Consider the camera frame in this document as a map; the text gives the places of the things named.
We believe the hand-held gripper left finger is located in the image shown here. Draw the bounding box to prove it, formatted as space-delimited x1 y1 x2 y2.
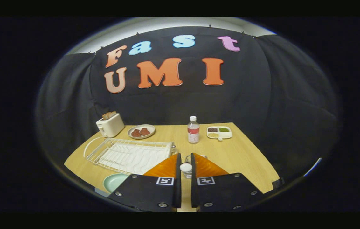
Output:
108 153 183 212

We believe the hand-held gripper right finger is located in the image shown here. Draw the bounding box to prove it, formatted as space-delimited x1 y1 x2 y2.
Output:
190 152 265 212

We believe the metal cutlery basket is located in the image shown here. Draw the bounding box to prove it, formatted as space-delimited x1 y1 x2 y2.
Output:
184 154 208 178

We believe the white wire dish rack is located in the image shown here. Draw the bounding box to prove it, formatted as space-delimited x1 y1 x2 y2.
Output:
84 137 177 175

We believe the pale green plate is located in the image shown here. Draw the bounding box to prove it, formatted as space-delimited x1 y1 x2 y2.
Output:
103 173 129 193

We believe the white divided dish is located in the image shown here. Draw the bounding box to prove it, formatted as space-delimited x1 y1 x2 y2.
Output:
207 126 233 141

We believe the beige plate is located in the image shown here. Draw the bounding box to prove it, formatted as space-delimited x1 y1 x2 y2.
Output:
128 124 156 140

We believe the white ribbed drain tray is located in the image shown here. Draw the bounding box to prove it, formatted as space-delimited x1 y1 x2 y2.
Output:
99 143 171 175

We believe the clear bottle with red label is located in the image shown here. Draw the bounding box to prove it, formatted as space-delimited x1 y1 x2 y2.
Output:
187 116 200 144

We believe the black table clamp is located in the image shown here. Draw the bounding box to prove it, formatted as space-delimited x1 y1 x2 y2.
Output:
272 177 285 190

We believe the white toaster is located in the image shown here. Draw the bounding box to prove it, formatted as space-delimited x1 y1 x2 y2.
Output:
96 113 125 138

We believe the white and blue object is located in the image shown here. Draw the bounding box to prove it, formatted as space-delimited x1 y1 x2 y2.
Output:
303 157 322 177

